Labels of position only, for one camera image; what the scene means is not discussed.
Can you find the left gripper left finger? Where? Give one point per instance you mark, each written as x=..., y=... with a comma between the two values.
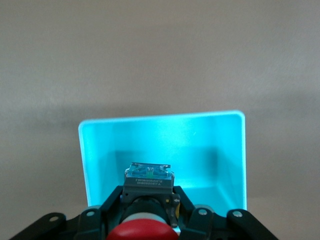
x=95, y=220

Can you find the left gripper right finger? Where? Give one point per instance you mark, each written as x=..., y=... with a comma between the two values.
x=200, y=222

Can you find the red push button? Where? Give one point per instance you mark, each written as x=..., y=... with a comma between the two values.
x=147, y=186

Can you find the cyan plastic box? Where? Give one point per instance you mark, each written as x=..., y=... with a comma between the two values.
x=162, y=137

